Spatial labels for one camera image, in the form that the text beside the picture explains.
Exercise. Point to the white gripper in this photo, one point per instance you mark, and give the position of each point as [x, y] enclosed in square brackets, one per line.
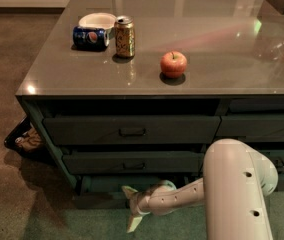
[143, 201]

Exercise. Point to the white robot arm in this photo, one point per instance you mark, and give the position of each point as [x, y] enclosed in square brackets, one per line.
[236, 179]

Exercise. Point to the red apple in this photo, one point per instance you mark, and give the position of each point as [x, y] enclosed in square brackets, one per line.
[173, 64]

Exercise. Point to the gold soda can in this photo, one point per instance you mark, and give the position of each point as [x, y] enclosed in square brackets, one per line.
[124, 36]

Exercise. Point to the white bowl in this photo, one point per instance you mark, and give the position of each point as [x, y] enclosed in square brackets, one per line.
[104, 21]

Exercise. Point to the black bin with brown bag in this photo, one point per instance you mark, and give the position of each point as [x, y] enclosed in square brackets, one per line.
[25, 140]

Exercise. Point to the grey drawer cabinet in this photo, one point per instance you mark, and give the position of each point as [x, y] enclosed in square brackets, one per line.
[235, 65]

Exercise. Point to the blue pepsi can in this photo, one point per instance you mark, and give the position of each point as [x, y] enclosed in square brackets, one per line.
[90, 38]

